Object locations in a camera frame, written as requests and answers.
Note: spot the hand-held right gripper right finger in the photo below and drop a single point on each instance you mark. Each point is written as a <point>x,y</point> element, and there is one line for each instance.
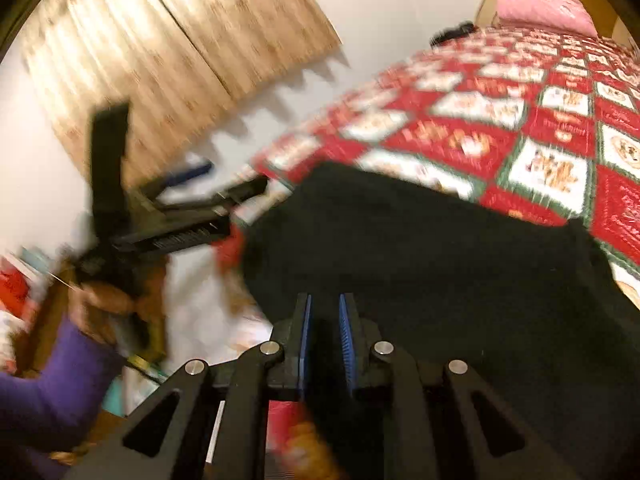
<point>345,345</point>

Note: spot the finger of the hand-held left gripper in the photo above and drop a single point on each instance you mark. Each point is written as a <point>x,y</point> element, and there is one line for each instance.
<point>235,195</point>
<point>187,174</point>

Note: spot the beige patterned curtain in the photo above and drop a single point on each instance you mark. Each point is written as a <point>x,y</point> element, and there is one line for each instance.
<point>165,50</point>

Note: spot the person's left forearm purple sleeve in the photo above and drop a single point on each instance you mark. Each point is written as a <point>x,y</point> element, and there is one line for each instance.
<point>55,390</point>

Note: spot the red printed blanket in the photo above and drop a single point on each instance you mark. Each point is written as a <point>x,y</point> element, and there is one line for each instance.
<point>525,125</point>

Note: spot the pink pillow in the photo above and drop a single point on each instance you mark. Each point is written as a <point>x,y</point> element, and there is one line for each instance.
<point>545,10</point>

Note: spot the person's left hand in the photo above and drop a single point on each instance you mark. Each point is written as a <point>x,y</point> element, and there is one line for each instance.
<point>100,305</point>

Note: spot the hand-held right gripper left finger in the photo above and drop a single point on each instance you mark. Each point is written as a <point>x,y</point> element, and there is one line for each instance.
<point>306,345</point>

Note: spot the black object beside bed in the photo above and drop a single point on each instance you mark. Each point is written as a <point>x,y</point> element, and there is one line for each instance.
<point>452,33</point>

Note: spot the black pants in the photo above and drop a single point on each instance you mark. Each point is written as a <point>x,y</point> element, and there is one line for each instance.
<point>425,280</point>

